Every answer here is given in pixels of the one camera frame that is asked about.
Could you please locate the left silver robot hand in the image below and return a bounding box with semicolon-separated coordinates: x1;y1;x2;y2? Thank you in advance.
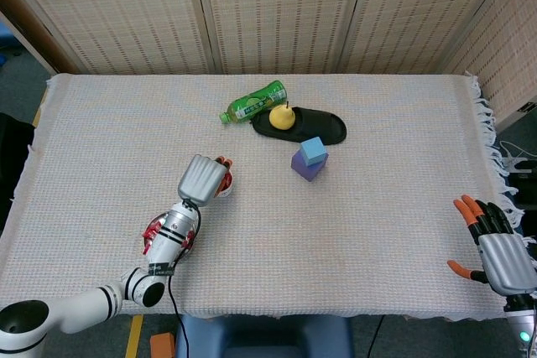
177;153;235;208

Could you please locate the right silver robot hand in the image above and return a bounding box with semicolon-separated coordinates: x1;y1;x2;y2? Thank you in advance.
446;194;537;297

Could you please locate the white paper cup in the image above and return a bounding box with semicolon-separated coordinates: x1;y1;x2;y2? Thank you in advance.
214;171;236;200

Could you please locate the round metal plate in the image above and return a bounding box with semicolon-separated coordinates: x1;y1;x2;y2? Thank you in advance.
144;213;197;257

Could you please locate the black equipment box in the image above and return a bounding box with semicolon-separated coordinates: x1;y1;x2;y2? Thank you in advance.
505;171;537;210

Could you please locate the green plastic drink bottle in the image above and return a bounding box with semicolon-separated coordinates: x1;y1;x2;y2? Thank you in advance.
219;80;289;125

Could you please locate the yellow pear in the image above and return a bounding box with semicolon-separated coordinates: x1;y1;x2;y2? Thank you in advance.
268;100;296;131

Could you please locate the purple foam cube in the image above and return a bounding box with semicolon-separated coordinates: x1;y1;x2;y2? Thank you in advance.
291;150;330;183

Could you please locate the light blue foam cube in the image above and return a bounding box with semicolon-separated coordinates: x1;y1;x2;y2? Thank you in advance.
299;136;328;166

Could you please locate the black oval plate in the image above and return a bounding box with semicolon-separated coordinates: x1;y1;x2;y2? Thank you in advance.
250;106;348;146

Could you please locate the white woven tablecloth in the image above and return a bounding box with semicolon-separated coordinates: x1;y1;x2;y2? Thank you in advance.
0;70;537;324

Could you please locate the orange block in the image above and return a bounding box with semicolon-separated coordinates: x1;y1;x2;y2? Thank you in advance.
149;331;176;358

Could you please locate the woven folding screen panel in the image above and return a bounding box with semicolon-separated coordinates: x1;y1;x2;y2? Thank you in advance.
438;0;537;124
0;0;217;75
192;0;370;75
337;0;517;75

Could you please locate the blue object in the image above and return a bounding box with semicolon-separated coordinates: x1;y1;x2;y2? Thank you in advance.
0;24;20;51

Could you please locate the white power cable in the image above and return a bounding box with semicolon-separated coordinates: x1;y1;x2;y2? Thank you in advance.
497;139;537;177

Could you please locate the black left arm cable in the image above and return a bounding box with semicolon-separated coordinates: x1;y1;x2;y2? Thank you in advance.
166;198;202;358

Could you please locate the thin black floor cable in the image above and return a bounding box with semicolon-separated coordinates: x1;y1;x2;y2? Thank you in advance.
367;314;387;357

